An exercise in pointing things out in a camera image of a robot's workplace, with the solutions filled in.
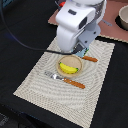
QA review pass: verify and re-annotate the round wooden plate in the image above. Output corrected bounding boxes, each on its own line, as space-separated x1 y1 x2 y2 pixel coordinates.
56 55 83 78

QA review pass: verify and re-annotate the beige bowl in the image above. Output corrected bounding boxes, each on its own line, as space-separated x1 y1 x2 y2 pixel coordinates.
119 5 128 30

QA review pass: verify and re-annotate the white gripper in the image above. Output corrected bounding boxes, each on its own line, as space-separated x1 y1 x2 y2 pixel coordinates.
56 0 107 53

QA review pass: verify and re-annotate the yellow toy banana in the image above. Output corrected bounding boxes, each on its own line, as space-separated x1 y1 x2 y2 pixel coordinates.
59 62 79 74

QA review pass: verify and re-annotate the pink toy stove board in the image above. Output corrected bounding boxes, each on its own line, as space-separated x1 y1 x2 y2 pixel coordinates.
49 1 128 42

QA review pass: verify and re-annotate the dark grey saucepan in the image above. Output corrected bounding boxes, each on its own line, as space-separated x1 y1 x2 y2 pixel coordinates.
102 19 112 26

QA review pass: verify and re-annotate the small blue milk carton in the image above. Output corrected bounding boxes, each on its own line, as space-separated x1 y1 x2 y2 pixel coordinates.
75 47 89 57

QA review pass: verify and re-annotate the beige woven placemat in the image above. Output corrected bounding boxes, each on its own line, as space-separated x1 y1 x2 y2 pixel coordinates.
14 40 114 128

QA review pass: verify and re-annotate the wooden handled toy knife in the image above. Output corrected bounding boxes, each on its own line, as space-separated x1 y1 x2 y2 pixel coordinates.
82 56 98 62

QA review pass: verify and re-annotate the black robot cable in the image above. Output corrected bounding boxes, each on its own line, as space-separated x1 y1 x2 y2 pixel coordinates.
0 0 73 56

